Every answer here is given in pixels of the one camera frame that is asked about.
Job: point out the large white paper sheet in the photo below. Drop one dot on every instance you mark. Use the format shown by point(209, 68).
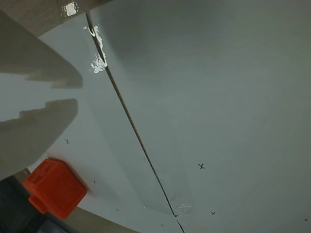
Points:
point(102, 145)

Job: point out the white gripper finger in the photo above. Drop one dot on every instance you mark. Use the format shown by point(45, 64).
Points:
point(36, 63)
point(36, 136)

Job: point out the small white paper sheet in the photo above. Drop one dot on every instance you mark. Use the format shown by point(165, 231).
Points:
point(218, 121)

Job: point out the orange cube block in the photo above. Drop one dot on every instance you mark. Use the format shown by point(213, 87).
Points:
point(56, 187)

